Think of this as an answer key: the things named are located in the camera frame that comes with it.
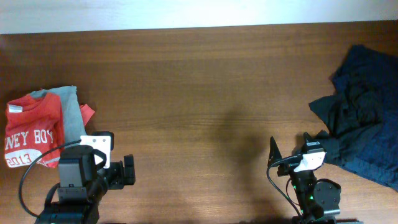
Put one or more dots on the red soccer t-shirt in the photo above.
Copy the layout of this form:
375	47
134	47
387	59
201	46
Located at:
34	126

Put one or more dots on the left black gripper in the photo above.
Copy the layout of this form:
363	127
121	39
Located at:
121	179

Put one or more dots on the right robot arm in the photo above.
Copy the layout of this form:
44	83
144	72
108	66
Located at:
318	199

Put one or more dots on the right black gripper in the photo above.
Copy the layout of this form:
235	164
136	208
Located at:
287	168

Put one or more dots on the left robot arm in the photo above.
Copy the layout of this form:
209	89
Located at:
84	180

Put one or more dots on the folded red printed t-shirt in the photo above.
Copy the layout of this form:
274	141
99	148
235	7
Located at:
86	113

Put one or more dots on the folded grey t-shirt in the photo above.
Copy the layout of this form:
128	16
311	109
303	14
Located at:
72	119

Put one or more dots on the dark navy garment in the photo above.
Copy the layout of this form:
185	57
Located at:
361	116

